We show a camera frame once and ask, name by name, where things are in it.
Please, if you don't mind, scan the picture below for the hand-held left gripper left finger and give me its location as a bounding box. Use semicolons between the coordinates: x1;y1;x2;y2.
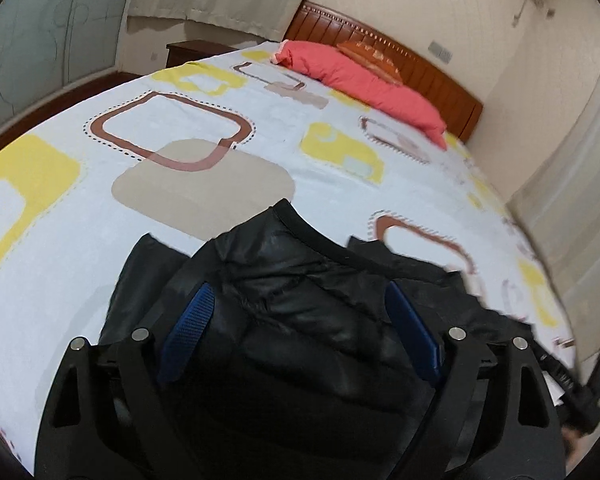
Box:
34;282;216;480

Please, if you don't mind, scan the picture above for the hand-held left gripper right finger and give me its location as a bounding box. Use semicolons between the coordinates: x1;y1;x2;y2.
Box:
385;280;566;480

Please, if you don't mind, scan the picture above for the black puffer jacket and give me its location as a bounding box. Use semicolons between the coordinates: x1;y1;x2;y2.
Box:
100;199;536;480

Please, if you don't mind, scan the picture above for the bed with patterned sheet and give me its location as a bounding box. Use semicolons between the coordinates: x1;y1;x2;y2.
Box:
0;42;581;476

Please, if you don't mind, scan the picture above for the white curtain along bed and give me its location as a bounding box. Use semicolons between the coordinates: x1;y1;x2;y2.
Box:
505;35;600;361

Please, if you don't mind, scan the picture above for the wooden headboard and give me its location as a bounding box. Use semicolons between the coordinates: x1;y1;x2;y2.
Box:
284;2;483;143

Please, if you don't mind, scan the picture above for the pink quilt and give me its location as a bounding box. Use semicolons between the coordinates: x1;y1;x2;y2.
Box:
271;39;448;150

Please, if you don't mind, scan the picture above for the wooden nightstand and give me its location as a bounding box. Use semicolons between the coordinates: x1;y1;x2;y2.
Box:
166;40;241;68

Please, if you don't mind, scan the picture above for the orange cushion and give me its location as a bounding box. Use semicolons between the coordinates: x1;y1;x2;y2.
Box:
336;40;403;83

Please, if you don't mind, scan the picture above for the frosted glass sliding wardrobe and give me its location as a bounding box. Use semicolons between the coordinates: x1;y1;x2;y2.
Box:
0;0;146;136

